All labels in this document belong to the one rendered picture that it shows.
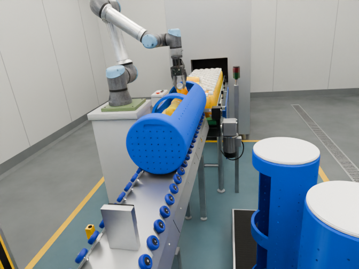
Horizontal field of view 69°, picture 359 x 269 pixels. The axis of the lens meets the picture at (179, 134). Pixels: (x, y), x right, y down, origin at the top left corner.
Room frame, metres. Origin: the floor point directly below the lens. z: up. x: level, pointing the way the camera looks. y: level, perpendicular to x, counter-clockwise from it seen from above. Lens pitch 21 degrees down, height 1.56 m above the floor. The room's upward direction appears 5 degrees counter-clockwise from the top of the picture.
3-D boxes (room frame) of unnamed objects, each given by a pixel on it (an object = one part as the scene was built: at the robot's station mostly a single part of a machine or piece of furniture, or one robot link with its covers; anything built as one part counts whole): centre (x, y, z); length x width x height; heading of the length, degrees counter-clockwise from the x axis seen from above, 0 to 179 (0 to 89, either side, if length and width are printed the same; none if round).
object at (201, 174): (1.89, -0.15, 0.31); 0.06 x 0.06 x 0.63; 77
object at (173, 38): (1.67, -0.02, 1.53); 0.09 x 0.08 x 0.11; 71
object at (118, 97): (1.66, 0.36, 1.22); 0.15 x 0.15 x 0.10
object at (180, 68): (1.66, -0.02, 1.37); 0.09 x 0.08 x 0.12; 167
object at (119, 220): (0.67, 0.21, 1.00); 0.10 x 0.04 x 0.15; 77
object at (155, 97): (2.24, 0.14, 1.05); 0.20 x 0.10 x 0.10; 167
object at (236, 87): (2.26, -0.53, 0.55); 0.04 x 0.04 x 1.10; 77
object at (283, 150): (1.06, -0.47, 1.03); 0.28 x 0.28 x 0.01
